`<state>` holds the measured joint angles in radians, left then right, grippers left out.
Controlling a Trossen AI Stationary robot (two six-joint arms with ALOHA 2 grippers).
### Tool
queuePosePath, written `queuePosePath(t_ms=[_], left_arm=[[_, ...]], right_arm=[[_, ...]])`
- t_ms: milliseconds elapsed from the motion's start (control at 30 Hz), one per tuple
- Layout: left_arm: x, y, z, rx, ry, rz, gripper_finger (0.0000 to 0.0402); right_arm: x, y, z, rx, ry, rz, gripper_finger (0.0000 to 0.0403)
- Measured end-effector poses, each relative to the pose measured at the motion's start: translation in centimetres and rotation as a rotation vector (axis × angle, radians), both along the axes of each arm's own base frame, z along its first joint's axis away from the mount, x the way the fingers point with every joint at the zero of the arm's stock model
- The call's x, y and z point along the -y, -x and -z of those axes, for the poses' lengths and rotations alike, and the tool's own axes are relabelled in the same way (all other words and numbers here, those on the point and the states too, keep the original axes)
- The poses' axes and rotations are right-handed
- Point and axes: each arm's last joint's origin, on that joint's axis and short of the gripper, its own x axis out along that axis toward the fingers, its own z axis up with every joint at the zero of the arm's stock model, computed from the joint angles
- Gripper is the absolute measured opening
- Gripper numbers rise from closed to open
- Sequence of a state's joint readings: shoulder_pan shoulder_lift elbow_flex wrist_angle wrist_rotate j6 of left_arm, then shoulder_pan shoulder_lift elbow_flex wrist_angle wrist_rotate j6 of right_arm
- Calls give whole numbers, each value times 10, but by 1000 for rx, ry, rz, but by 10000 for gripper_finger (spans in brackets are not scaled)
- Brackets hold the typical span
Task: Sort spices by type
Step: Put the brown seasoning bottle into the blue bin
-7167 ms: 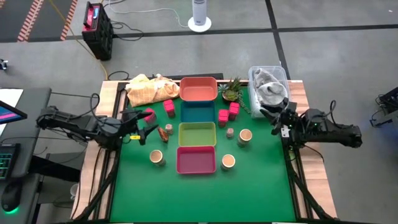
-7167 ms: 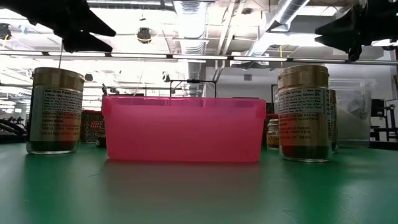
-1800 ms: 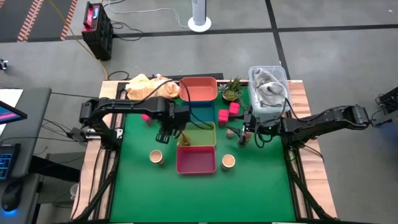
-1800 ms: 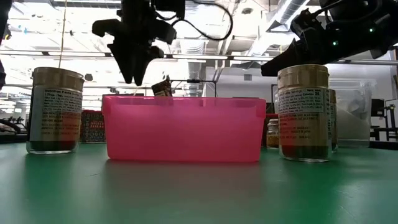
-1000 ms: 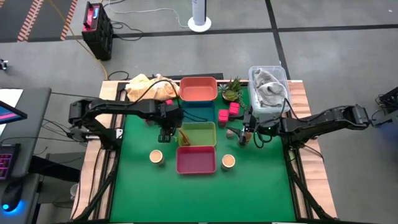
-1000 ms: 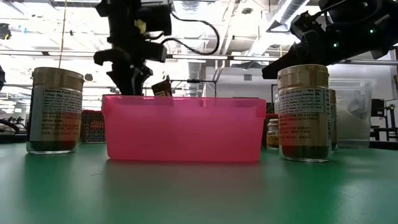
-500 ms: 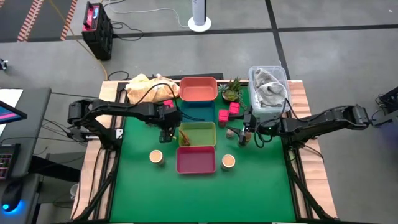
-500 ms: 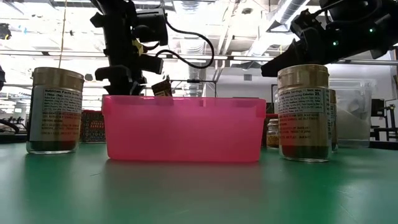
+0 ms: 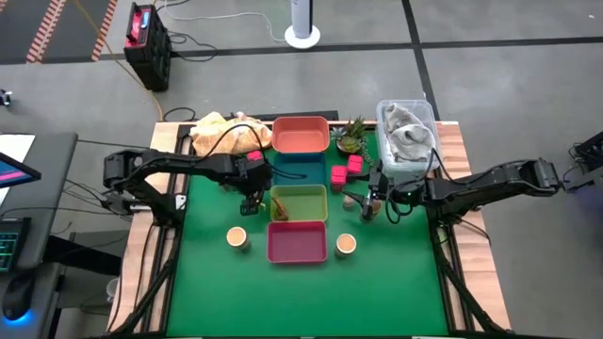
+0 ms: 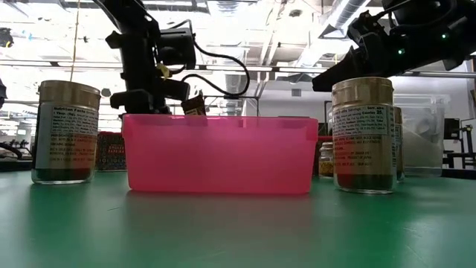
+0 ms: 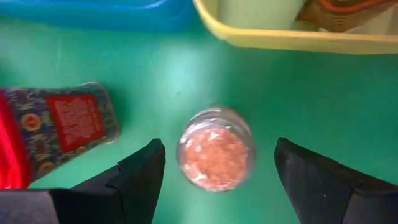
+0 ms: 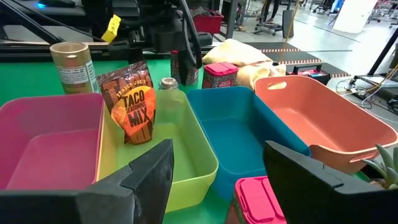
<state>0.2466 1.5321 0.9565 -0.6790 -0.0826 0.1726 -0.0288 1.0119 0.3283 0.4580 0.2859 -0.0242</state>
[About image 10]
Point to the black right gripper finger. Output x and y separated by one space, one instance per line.
346 72

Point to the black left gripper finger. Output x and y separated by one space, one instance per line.
176 90
130 102

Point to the smoked paprika tin pink lid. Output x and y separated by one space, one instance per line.
324 138
111 152

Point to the large glass spice jar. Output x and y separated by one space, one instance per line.
67 130
362 137
399 145

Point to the small glass spice jar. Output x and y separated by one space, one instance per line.
326 160

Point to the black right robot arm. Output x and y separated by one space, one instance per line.
439 33

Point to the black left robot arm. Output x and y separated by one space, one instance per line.
119 11

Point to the yellow tag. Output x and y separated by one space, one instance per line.
163 70

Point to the clear plastic container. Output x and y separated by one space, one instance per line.
424 111

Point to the magenta plastic bin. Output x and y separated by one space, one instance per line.
219 156

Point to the black equipment stand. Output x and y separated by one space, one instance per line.
451 128

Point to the green table mat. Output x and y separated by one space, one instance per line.
238 231

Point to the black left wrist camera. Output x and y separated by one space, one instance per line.
177 48

